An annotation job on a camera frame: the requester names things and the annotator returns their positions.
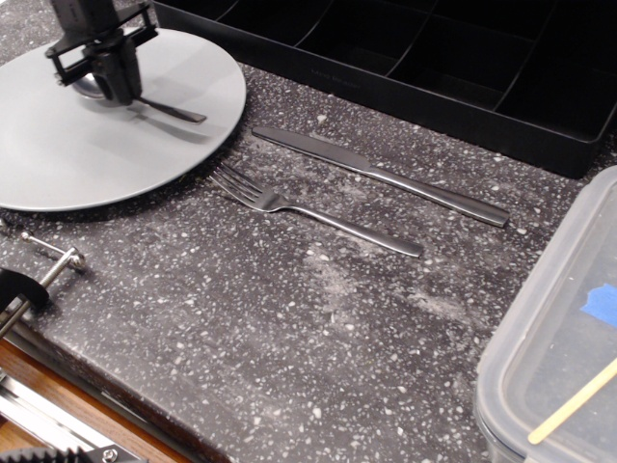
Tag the metal rail with screw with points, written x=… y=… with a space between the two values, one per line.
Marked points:
x=64 y=438

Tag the silver metal knife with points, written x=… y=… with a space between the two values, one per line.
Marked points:
x=347 y=159

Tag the wooden stick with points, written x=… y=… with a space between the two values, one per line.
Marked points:
x=572 y=405

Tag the metal clamp with black knob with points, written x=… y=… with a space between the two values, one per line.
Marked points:
x=20 y=292

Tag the clear plastic container lid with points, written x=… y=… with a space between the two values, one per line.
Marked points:
x=546 y=348

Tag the blue tape piece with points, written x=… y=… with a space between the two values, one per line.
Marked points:
x=601 y=303

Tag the silver metal spoon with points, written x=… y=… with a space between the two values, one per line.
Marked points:
x=87 y=87

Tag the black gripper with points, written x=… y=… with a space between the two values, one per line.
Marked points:
x=102 y=40

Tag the grey round plate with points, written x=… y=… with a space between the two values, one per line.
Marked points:
x=62 y=151

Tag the silver metal fork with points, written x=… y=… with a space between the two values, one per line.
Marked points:
x=264 y=199

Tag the black cutlery organizer tray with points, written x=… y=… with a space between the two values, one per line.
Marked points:
x=534 y=80

